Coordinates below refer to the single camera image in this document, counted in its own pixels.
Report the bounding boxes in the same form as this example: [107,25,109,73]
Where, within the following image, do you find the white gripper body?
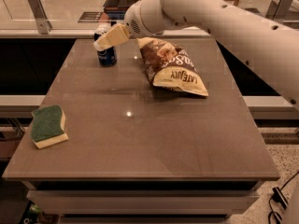
[123,0,176,39]

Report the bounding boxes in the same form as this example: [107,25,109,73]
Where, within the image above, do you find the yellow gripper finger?
[93,23,130,51]

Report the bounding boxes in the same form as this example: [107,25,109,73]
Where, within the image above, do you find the blue pepsi can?
[93,22,117,67]

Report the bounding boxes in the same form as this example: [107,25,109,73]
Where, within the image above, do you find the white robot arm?
[93,0,299,109]

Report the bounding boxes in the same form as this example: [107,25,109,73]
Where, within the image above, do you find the green yellow sponge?
[31,105,68,149]

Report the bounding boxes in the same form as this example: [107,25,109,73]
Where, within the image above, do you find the brown chip bag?
[137,37,208,97]

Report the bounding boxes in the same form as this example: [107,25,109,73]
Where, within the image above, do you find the black power strip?
[272,187,288,209]

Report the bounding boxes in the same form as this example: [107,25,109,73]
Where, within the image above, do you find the left metal glass bracket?
[27,0,52,35]

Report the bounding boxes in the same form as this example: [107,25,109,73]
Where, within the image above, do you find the metal glass bracket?
[27,0,52,35]
[265,0,293,22]

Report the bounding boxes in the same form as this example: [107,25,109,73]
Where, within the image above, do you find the right metal glass bracket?
[265,0,293,22]

